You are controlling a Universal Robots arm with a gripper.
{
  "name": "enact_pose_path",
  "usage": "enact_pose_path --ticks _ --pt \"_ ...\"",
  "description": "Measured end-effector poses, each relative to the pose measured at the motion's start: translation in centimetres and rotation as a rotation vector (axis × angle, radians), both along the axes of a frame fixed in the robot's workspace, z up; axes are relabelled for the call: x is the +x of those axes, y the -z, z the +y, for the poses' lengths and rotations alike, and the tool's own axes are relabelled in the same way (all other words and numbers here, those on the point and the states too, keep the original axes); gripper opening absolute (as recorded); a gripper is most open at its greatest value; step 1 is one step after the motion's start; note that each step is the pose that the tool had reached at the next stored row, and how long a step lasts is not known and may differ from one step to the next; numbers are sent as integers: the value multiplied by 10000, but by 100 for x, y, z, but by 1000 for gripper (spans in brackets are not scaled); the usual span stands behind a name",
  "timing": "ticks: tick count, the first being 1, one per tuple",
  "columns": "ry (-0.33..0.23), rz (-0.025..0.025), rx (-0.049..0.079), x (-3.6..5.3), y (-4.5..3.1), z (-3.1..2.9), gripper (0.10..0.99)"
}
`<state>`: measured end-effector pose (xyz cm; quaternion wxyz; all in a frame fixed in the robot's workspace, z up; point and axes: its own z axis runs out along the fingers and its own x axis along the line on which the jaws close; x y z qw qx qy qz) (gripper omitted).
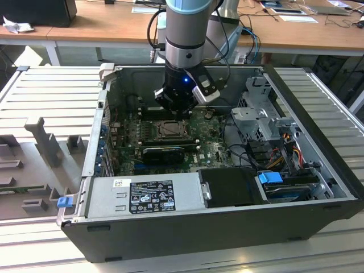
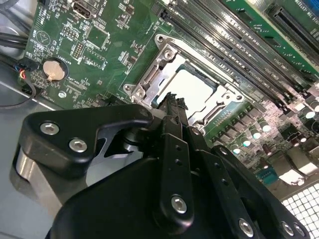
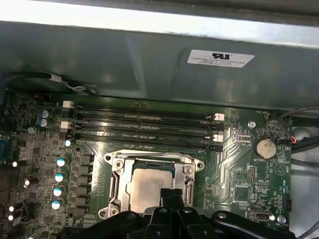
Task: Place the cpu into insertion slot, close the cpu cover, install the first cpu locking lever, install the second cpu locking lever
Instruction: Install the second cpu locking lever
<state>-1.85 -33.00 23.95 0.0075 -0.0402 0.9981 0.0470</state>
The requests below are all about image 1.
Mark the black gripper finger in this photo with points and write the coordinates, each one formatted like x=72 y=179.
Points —
x=189 y=104
x=167 y=101

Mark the installed RAM stick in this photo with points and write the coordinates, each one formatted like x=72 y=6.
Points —
x=170 y=140

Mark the grey parts rack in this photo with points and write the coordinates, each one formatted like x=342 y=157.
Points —
x=42 y=170

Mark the grey flat tablet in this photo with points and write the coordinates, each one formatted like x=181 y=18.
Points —
x=142 y=9

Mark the pale blue teach pendant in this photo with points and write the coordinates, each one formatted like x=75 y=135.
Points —
x=233 y=42

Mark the crumpled white paper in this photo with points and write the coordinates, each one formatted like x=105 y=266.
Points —
x=17 y=27

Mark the black graphics card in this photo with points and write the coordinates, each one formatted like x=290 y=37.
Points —
x=162 y=156

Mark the white paper sheet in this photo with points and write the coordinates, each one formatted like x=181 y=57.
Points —
x=298 y=18

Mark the round coin battery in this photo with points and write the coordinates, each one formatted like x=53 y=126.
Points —
x=208 y=114

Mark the grey flat laptop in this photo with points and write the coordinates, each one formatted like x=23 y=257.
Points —
x=327 y=10

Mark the silver metal drive cage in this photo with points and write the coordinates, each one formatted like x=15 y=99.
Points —
x=247 y=113

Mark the blue disk carrier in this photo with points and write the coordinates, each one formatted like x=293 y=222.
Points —
x=270 y=177

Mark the silver power supply unit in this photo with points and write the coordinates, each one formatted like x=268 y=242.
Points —
x=102 y=199

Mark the wooden desk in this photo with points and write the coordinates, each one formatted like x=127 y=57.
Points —
x=113 y=25
x=17 y=36

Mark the blue plastic latch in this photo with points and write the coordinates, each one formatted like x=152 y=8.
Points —
x=64 y=202

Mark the blue booklet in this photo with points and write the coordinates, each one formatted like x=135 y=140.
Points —
x=273 y=4

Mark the black box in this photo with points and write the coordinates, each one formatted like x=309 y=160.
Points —
x=37 y=12

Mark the black and white camera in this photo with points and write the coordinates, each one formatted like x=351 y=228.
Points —
x=206 y=91

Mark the black PC case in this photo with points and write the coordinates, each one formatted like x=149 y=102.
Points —
x=199 y=236

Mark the green motherboard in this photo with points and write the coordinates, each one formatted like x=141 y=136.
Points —
x=210 y=153

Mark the green circuit board strip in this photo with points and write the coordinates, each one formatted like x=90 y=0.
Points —
x=17 y=190

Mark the black plastic shroud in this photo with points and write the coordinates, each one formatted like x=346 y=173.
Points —
x=227 y=187

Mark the dark flat phone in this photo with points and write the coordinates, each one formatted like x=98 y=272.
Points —
x=285 y=10

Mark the black-clip RAM slot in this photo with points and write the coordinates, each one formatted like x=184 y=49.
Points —
x=148 y=117
x=148 y=112

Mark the white-clip RAM slot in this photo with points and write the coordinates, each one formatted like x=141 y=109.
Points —
x=148 y=115
x=148 y=110

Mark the grey case latch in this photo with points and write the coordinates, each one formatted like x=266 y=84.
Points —
x=107 y=71

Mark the CPU socket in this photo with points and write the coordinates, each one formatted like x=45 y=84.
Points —
x=155 y=136

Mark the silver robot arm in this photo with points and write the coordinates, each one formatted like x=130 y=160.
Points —
x=185 y=28

